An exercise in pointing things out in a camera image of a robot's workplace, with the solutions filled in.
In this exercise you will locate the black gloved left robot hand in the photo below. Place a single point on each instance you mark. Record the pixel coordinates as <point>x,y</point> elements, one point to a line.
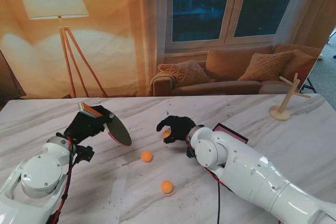
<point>86,129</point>

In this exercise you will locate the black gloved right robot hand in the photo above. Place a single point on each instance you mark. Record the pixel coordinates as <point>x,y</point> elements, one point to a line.
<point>181,128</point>

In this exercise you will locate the orange ping pong ball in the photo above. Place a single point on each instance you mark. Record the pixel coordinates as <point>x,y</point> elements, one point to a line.
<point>166,134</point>
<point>166,186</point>
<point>146,156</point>

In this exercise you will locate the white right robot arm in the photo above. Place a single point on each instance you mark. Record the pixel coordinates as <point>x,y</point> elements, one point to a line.
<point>236,161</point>

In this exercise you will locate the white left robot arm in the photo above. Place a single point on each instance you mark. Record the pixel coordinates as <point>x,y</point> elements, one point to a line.
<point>39,176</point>

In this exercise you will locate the black storage box pink inside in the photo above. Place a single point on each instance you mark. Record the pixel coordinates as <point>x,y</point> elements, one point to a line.
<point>229,131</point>

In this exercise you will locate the printed living room backdrop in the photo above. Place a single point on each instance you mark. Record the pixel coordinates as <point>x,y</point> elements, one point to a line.
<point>118,37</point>

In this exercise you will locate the wooden mug tree stand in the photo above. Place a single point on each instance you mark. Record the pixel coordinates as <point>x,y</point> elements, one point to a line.
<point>280,114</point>

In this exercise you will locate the black tripod stand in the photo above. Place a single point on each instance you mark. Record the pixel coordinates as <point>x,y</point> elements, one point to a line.
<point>309,83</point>

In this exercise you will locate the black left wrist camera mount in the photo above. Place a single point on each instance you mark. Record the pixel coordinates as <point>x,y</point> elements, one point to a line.
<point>85,153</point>

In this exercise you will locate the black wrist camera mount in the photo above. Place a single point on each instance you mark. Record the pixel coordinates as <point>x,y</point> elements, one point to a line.
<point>190,153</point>
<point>85,153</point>

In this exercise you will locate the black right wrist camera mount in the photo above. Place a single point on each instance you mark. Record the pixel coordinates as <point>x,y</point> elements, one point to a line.
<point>190,153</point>

